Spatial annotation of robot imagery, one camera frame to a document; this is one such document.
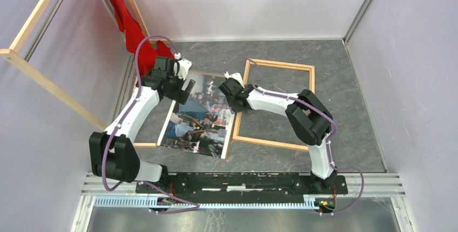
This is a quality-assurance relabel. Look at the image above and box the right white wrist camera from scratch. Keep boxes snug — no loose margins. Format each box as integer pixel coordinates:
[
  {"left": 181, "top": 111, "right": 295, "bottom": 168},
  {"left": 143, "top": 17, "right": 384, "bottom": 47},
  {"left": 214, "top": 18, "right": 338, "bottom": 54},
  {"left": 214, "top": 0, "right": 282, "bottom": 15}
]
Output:
[{"left": 224, "top": 71, "right": 245, "bottom": 87}]

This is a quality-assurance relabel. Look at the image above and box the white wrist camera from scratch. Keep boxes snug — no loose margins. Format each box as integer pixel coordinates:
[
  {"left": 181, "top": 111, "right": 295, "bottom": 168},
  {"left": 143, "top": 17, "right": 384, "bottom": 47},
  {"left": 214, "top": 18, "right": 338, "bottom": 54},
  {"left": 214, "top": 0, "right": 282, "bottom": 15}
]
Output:
[
  {"left": 174, "top": 52, "right": 192, "bottom": 80},
  {"left": 224, "top": 71, "right": 245, "bottom": 87}
]

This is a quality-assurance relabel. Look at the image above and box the light wooden picture frame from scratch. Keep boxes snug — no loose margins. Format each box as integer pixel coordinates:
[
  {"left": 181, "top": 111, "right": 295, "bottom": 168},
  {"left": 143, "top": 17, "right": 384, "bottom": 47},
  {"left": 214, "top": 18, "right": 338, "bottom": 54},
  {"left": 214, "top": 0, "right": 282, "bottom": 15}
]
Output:
[{"left": 232, "top": 59, "right": 315, "bottom": 152}]

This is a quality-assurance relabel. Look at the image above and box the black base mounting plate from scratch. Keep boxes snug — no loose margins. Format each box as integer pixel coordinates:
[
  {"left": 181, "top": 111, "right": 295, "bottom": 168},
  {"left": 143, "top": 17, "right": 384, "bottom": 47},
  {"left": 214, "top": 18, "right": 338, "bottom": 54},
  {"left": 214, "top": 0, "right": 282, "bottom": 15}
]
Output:
[{"left": 155, "top": 172, "right": 348, "bottom": 204}]

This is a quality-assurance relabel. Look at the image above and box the red cloth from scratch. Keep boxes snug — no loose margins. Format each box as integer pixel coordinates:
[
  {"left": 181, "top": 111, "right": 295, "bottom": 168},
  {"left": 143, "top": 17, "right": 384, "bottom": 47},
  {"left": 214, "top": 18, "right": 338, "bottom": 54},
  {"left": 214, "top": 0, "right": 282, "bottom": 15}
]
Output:
[{"left": 110, "top": 0, "right": 174, "bottom": 76}]

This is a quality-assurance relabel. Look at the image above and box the white slotted cable duct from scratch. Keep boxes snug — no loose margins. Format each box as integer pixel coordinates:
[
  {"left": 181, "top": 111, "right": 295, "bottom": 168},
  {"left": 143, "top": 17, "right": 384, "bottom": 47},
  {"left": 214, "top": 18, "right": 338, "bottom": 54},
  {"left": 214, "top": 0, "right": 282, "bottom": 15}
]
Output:
[{"left": 95, "top": 196, "right": 319, "bottom": 210}]

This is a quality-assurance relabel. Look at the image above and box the large printed photo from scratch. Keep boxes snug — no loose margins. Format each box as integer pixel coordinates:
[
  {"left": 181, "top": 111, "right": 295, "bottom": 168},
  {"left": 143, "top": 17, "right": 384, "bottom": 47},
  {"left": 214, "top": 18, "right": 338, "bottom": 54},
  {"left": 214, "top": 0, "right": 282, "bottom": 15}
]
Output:
[{"left": 157, "top": 71, "right": 235, "bottom": 159}]

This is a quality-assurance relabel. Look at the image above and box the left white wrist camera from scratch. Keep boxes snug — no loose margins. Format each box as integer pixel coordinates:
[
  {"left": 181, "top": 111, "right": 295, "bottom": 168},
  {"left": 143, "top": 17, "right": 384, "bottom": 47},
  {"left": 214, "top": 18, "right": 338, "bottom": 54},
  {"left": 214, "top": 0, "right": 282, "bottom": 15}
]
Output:
[{"left": 174, "top": 52, "right": 192, "bottom": 80}]

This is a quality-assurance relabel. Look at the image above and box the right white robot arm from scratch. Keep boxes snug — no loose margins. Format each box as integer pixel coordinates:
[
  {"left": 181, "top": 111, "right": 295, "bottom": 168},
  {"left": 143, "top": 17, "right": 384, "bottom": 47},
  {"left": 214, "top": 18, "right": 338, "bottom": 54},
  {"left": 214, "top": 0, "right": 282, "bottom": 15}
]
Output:
[{"left": 219, "top": 77, "right": 337, "bottom": 193}]

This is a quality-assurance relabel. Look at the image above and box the large wooden rack frame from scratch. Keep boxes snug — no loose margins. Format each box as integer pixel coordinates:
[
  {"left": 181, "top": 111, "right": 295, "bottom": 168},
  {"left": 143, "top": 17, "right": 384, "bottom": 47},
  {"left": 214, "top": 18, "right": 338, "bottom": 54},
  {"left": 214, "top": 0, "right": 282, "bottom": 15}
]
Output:
[{"left": 0, "top": 0, "right": 176, "bottom": 149}]

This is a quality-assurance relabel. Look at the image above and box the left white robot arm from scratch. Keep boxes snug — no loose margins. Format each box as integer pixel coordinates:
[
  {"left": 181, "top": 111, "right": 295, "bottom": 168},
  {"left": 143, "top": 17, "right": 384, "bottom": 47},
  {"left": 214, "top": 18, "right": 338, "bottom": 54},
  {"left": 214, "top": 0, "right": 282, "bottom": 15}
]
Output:
[{"left": 89, "top": 57, "right": 195, "bottom": 193}]

